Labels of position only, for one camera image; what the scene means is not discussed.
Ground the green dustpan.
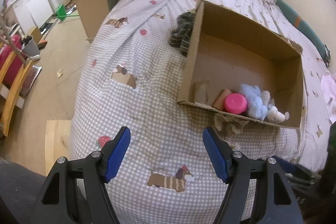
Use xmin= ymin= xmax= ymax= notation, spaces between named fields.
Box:
xmin=55 ymin=5 xmax=79 ymax=21

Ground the pink cloth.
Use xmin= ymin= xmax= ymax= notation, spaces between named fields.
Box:
xmin=321 ymin=72 xmax=336 ymax=124

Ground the wooden bedside cabinet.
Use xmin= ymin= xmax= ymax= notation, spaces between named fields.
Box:
xmin=74 ymin=0 xmax=109 ymax=43

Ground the wooden chair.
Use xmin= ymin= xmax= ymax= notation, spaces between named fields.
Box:
xmin=1 ymin=59 xmax=34 ymax=137

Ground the pink round toy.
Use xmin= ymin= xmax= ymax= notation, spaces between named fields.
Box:
xmin=223 ymin=93 xmax=247 ymax=115

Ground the light blue plush toy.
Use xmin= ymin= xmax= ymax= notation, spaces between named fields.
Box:
xmin=239 ymin=84 xmax=268 ymax=121

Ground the grey bin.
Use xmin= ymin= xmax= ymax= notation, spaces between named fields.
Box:
xmin=22 ymin=35 xmax=40 ymax=57

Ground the brown cardboard box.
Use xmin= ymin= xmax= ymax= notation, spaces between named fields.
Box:
xmin=177 ymin=0 xmax=303 ymax=128

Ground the beige crochet doily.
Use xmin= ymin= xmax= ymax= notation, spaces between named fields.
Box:
xmin=214 ymin=113 xmax=249 ymax=138

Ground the checkered dog-print bed cover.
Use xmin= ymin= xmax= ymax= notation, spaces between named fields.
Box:
xmin=71 ymin=0 xmax=330 ymax=223

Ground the white cabinet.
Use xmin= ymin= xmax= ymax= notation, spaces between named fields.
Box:
xmin=3 ymin=0 xmax=54 ymax=34

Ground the teal orange pillow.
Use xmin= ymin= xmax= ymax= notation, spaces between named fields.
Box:
xmin=276 ymin=0 xmax=331 ymax=68

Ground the grey striped cloth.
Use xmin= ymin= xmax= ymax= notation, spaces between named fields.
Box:
xmin=169 ymin=11 xmax=196 ymax=56

